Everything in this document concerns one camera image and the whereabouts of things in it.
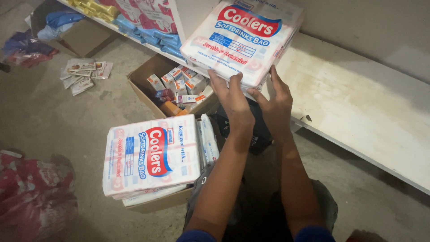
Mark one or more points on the person's left hand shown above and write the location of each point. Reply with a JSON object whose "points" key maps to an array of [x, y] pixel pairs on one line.
{"points": [[235, 107]]}

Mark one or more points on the person's right hand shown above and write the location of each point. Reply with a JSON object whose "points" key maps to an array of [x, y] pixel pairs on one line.
{"points": [[278, 111]]}

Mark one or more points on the person's left fingers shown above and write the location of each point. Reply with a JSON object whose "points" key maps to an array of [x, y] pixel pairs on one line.
{"points": [[221, 84]]}

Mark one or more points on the white printed plastic bag pack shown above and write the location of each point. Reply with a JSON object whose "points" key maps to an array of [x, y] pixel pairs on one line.
{"points": [[242, 37], [151, 154], [210, 141], [151, 196]]}

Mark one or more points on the group of white orange boxes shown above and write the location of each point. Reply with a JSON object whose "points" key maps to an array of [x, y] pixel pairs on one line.
{"points": [[191, 82]]}

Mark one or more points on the white pink small box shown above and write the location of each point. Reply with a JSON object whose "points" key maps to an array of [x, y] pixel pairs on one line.
{"points": [[186, 98]]}

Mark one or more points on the orange carton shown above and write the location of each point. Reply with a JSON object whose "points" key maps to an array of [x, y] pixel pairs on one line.
{"points": [[169, 108]]}

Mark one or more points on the maroon packet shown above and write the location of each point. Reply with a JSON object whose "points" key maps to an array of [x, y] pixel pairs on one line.
{"points": [[164, 94]]}

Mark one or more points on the open brown cardboard box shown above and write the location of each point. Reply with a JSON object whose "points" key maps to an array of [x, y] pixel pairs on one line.
{"points": [[144, 84]]}

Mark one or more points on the stack of blue packets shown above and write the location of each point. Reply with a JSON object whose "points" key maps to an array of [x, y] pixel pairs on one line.
{"points": [[151, 35]]}

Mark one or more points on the pink white printed pack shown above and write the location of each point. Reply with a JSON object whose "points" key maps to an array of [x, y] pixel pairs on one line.
{"points": [[147, 13]]}

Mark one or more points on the long white shelf board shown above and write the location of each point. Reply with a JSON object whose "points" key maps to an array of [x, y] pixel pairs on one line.
{"points": [[352, 100]]}

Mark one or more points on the person's grey shorts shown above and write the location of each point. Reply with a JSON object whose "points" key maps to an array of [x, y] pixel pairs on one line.
{"points": [[258, 215]]}

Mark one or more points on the pile of printed sachets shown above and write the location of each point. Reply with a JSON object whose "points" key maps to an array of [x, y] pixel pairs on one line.
{"points": [[82, 75]]}

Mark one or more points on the row of yellow packets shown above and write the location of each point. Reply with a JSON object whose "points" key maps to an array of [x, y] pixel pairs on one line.
{"points": [[97, 8]]}

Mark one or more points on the cardboard box with blue bags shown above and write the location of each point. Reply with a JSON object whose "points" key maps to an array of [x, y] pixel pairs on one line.
{"points": [[77, 33]]}

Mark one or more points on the person's blue left sleeve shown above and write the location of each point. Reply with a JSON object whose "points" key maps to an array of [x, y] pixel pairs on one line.
{"points": [[196, 236]]}

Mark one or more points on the person's blue sleeve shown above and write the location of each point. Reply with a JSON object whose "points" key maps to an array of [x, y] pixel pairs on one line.
{"points": [[314, 234], [196, 236]]}

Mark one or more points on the person's blue right sleeve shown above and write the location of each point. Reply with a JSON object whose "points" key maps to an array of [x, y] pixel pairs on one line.
{"points": [[314, 234]]}

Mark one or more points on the heap of blue red bags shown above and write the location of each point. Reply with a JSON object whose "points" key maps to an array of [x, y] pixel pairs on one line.
{"points": [[27, 48]]}

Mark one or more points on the red object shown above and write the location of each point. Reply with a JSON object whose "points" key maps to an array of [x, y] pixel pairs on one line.
{"points": [[364, 236]]}

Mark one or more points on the red white plastic bag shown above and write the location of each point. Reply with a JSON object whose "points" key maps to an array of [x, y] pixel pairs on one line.
{"points": [[33, 198]]}

